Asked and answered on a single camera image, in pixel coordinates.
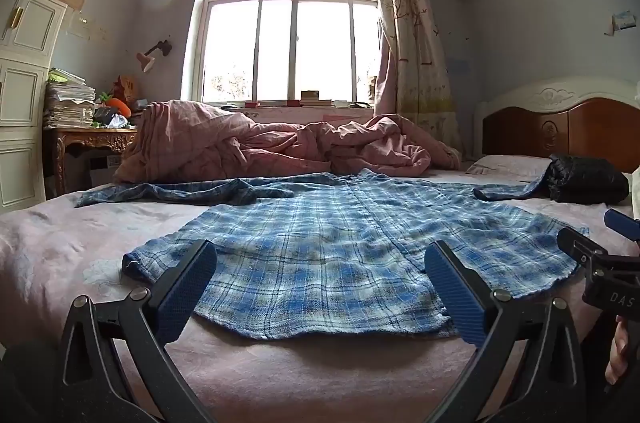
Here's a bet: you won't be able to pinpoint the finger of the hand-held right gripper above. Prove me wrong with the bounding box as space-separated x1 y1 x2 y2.
603 209 640 249
556 227 608 276

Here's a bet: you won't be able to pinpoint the small wall card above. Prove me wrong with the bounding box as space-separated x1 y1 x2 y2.
604 10 637 36

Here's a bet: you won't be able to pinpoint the person's right hand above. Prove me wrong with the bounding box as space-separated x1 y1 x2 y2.
605 318 630 386

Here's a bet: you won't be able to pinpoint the floral curtain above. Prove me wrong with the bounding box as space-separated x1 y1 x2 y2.
372 0 463 158

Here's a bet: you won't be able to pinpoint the stack of papers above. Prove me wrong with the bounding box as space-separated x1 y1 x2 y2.
42 68 97 130

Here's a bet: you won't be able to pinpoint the pink wall lamp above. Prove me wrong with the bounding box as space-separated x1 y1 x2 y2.
136 39 173 74

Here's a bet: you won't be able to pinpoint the black folded jacket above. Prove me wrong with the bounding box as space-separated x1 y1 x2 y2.
544 154 631 204

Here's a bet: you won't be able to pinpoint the carved wooden desk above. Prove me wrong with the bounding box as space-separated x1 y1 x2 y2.
44 126 138 196

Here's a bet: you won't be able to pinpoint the white cabinet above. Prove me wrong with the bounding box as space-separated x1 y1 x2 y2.
0 0 68 214

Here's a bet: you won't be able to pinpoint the pink quilt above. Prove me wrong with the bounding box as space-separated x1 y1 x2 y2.
114 99 463 184

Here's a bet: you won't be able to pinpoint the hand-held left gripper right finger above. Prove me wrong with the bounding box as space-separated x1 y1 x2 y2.
424 240 587 423

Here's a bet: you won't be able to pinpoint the carrot plush toy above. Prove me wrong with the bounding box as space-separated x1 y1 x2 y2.
97 92 133 118

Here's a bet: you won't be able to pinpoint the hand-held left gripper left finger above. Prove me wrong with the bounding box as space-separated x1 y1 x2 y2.
54 239 221 423

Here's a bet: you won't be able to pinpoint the bed with pink sheet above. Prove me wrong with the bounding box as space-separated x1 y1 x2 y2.
0 153 640 423

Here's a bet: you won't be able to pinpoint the books on windowsill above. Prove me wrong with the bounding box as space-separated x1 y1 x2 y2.
300 89 333 107

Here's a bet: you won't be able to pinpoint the blue plaid shirt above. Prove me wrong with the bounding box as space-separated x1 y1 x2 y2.
74 169 591 340

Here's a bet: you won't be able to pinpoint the wooden headboard with white trim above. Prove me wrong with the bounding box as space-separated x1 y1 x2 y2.
472 76 640 174

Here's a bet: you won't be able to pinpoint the pink pillow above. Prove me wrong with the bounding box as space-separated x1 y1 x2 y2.
465 154 556 181

